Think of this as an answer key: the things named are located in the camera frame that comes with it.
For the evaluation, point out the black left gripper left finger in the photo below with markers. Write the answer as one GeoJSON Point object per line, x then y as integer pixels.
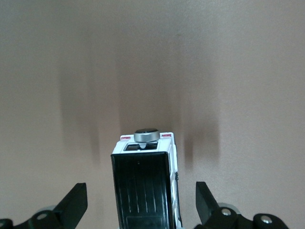
{"type": "Point", "coordinates": [70, 210]}

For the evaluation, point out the white jeep toy black roof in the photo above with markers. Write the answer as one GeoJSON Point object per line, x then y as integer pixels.
{"type": "Point", "coordinates": [140, 186]}

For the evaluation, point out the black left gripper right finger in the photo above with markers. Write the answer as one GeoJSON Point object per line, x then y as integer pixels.
{"type": "Point", "coordinates": [207, 210]}

